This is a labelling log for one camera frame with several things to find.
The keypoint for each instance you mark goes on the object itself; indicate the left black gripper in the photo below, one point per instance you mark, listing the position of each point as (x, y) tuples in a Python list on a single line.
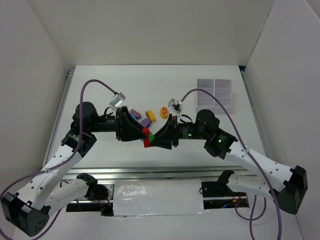
[(118, 124)]

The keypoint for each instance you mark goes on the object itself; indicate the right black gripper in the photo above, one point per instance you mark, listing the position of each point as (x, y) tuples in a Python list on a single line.
[(175, 131)]

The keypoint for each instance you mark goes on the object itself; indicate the green half-round lego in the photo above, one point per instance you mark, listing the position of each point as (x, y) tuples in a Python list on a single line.
[(151, 137)]

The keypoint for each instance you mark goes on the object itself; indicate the red rectangular lego brick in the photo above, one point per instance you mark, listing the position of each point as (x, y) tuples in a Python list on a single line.
[(146, 140)]

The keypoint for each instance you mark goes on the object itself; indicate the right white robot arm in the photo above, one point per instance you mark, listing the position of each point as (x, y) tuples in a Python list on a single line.
[(288, 185)]

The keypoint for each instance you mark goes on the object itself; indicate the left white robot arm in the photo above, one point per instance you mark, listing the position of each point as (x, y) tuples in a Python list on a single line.
[(30, 208)]

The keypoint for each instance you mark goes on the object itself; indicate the purple brown half-round lego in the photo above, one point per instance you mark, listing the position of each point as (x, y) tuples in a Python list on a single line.
[(135, 113)]

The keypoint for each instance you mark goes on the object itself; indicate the purple oval lego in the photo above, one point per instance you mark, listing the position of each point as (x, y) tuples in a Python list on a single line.
[(145, 123)]

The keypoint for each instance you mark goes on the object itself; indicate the yellow brown lego brick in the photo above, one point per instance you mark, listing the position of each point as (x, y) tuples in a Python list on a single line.
[(150, 115)]

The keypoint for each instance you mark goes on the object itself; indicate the yellow butterfly lego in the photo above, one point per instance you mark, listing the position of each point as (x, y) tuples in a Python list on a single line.
[(164, 112)]

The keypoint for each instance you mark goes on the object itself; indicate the white foil-taped panel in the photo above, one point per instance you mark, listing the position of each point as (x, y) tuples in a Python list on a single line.
[(157, 198)]

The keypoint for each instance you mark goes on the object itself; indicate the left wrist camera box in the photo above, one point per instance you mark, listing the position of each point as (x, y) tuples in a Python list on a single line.
[(117, 100)]

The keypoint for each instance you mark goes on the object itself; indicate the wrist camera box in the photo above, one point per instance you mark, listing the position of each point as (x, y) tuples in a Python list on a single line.
[(175, 105), (117, 100)]

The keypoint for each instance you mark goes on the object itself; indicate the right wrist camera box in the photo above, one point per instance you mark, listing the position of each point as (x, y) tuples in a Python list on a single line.
[(175, 105)]

